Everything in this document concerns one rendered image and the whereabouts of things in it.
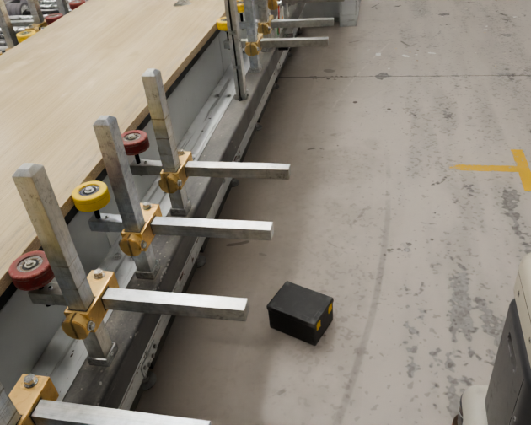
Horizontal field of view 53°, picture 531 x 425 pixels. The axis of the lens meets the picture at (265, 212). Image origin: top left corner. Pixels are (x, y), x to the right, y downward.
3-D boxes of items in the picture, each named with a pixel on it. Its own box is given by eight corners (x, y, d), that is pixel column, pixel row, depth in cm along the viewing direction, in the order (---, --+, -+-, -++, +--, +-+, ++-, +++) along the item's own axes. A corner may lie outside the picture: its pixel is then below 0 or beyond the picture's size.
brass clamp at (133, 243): (166, 221, 129) (162, 203, 126) (145, 257, 118) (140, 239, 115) (142, 219, 130) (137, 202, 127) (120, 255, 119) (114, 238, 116)
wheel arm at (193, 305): (249, 312, 100) (247, 295, 98) (246, 325, 97) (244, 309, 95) (42, 294, 109) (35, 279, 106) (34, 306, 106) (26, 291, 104)
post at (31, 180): (119, 360, 111) (41, 160, 83) (111, 373, 108) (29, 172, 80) (103, 358, 111) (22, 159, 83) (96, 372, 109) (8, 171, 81)
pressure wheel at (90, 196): (78, 236, 125) (63, 196, 119) (96, 217, 131) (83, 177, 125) (108, 240, 123) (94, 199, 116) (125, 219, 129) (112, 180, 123)
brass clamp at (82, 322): (123, 289, 108) (116, 271, 105) (93, 341, 98) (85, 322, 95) (95, 287, 110) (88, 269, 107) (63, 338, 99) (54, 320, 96)
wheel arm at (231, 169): (291, 175, 140) (290, 161, 138) (289, 182, 137) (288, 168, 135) (136, 170, 149) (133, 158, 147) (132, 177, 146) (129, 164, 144)
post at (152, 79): (194, 228, 153) (159, 67, 124) (190, 236, 150) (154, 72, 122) (182, 228, 153) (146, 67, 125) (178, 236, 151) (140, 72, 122)
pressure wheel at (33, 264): (24, 322, 104) (2, 279, 97) (32, 294, 111) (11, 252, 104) (66, 314, 105) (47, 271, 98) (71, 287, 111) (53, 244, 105)
